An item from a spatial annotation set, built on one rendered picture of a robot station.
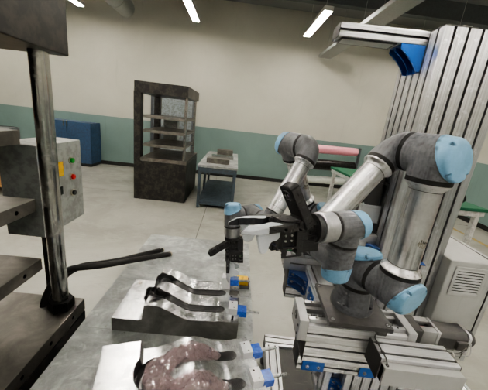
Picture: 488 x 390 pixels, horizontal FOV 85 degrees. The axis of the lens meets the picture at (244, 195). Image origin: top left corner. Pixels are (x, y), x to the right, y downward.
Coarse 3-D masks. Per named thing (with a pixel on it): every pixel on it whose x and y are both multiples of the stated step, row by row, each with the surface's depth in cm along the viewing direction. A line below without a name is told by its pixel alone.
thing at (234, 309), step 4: (232, 304) 112; (236, 304) 112; (232, 308) 110; (236, 308) 110; (240, 308) 112; (244, 308) 112; (228, 312) 111; (232, 312) 110; (236, 312) 110; (240, 312) 110; (244, 312) 110; (248, 312) 112; (252, 312) 112; (256, 312) 112; (240, 316) 111; (244, 316) 111
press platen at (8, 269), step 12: (0, 264) 100; (12, 264) 101; (24, 264) 102; (36, 264) 105; (0, 276) 94; (12, 276) 95; (24, 276) 100; (0, 288) 89; (12, 288) 94; (0, 300) 90
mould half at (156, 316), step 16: (176, 272) 127; (144, 288) 124; (160, 288) 114; (176, 288) 118; (208, 288) 126; (128, 304) 113; (144, 304) 114; (160, 304) 105; (208, 304) 115; (224, 304) 115; (112, 320) 105; (128, 320) 105; (144, 320) 105; (160, 320) 105; (176, 320) 105; (192, 320) 105; (208, 320) 106; (224, 320) 106; (192, 336) 108; (208, 336) 108; (224, 336) 108
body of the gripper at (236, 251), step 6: (228, 240) 119; (234, 240) 119; (240, 240) 121; (234, 246) 122; (240, 246) 121; (228, 252) 120; (234, 252) 120; (240, 252) 120; (234, 258) 122; (240, 258) 121
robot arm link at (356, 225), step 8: (344, 216) 64; (352, 216) 65; (360, 216) 66; (368, 216) 67; (344, 224) 63; (352, 224) 64; (360, 224) 65; (368, 224) 66; (344, 232) 63; (352, 232) 64; (360, 232) 65; (368, 232) 66; (344, 240) 65; (352, 240) 65
